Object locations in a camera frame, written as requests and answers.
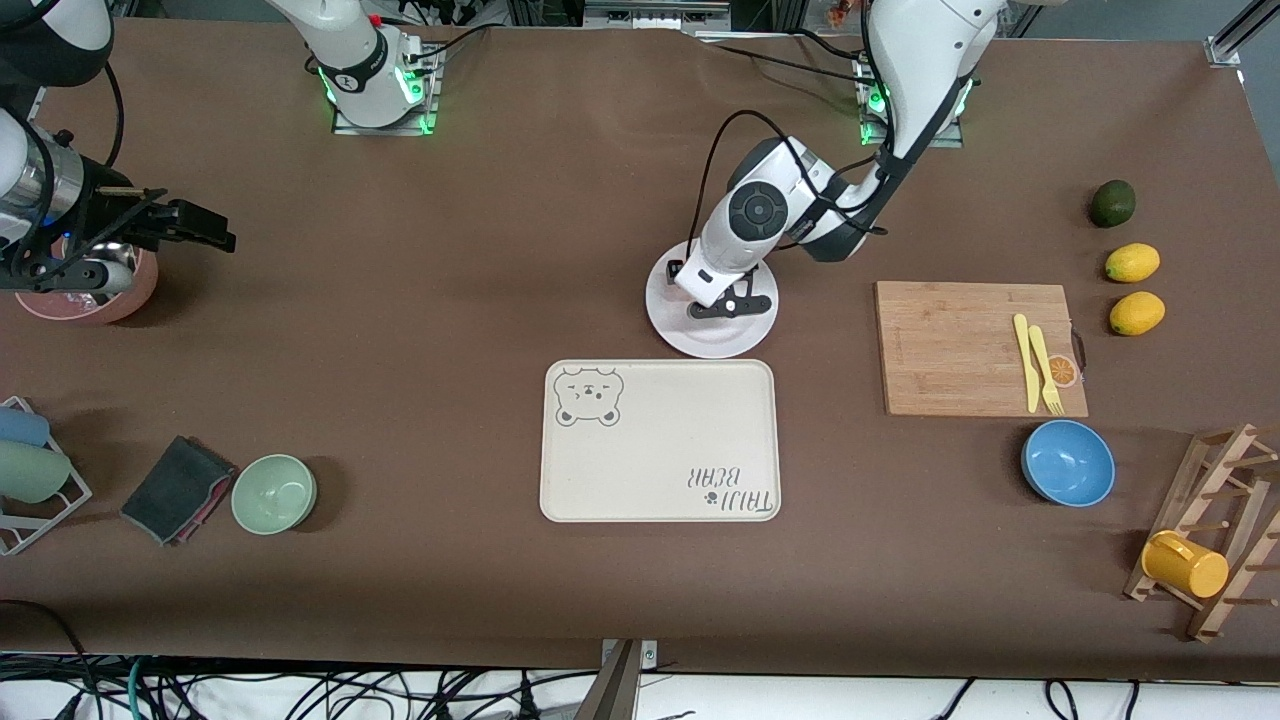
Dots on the yellow plastic fork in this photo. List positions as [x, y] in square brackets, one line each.
[1046, 370]

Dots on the aluminium frame profile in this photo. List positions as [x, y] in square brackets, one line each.
[655, 12]

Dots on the orange slice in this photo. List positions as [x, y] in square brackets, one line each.
[1063, 371]

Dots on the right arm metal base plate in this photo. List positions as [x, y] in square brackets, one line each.
[430, 115]

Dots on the blue plastic bowl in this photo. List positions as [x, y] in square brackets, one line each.
[1068, 462]

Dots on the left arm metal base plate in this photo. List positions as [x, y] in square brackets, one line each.
[945, 142]

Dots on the red folded cloth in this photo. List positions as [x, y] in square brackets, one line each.
[212, 510]

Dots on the wooden peg drying rack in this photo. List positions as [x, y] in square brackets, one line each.
[1215, 500]

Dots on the yellow lemon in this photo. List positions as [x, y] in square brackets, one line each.
[1137, 313]
[1132, 262]

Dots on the pink bowl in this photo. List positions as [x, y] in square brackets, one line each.
[100, 308]

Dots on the yellow plastic knife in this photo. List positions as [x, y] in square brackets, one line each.
[1026, 360]

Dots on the dark green lime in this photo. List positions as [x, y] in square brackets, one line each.
[1112, 203]

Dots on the metal table edge bracket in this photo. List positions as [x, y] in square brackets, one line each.
[625, 690]

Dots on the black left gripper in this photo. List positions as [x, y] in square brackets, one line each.
[671, 271]

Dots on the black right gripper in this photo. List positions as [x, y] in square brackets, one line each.
[103, 213]

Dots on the green cup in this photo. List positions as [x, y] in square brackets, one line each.
[30, 472]

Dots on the dark grey folded cloth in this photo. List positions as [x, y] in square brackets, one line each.
[175, 485]

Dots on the white round plate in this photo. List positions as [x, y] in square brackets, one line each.
[720, 340]

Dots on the metal ladle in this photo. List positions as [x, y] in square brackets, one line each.
[115, 250]

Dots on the yellow plastic mug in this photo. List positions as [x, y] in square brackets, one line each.
[1190, 568]

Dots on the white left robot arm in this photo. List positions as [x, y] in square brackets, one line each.
[760, 210]

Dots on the blue cup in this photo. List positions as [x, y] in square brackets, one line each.
[20, 427]

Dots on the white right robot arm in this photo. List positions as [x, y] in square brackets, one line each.
[350, 60]

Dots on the cream bear print tray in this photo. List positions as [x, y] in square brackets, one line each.
[660, 450]

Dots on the bamboo cutting board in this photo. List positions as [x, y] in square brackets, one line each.
[940, 350]

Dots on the light green bowl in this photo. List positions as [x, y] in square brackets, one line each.
[273, 495]

